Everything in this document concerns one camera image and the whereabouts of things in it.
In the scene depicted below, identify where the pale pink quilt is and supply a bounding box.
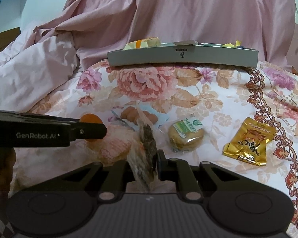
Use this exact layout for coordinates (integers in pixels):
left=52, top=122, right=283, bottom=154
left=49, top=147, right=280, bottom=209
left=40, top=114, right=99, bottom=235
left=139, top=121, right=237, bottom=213
left=0, top=29, right=78, bottom=112

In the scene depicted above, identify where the gold foil snack packet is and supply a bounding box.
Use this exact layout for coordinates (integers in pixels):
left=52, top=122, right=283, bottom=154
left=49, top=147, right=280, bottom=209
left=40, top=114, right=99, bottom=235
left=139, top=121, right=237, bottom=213
left=223, top=118, right=276, bottom=167

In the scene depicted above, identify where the yellow orange cracker packet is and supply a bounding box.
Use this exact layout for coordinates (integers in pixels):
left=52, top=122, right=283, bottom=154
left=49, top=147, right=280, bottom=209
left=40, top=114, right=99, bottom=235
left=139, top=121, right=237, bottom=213
left=123, top=37, right=161, bottom=50

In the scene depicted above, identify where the twisted bread snack packet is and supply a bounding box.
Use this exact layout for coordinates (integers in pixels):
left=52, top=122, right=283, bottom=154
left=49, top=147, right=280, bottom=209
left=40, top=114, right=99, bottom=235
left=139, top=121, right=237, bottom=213
left=108, top=104, right=168, bottom=131

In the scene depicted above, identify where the small orange tangerine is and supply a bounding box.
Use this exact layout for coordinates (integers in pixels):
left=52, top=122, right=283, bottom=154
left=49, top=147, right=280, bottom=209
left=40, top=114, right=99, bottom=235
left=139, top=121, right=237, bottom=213
left=79, top=113, right=106, bottom=142

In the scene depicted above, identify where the person's left hand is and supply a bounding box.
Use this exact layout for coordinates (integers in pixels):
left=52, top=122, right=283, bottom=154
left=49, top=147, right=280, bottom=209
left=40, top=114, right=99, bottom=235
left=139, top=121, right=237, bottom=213
left=0, top=147, right=16, bottom=207

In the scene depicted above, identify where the pink satin curtain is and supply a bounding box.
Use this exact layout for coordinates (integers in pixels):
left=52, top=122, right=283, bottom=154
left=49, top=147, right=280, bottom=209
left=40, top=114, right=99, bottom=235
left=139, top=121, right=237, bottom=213
left=34, top=0, right=295, bottom=69

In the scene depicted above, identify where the dark seaweed snack packet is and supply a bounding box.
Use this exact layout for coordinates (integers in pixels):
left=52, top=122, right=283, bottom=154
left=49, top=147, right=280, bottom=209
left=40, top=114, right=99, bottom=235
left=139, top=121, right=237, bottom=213
left=127, top=114, right=157, bottom=193

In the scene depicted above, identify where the round biscuit green label packet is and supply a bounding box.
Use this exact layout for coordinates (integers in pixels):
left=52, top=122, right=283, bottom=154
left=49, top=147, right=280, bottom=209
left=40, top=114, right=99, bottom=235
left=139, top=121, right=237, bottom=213
left=168, top=117, right=204, bottom=152

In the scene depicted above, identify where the floral bedsheet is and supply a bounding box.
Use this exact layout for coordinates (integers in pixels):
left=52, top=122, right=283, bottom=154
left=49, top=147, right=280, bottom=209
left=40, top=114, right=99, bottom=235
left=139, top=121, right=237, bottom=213
left=10, top=61, right=298, bottom=237

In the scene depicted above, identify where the grey cardboard tray box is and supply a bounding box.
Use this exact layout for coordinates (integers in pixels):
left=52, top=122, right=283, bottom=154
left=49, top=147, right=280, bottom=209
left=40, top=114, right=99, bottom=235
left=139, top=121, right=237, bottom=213
left=107, top=40, right=258, bottom=68

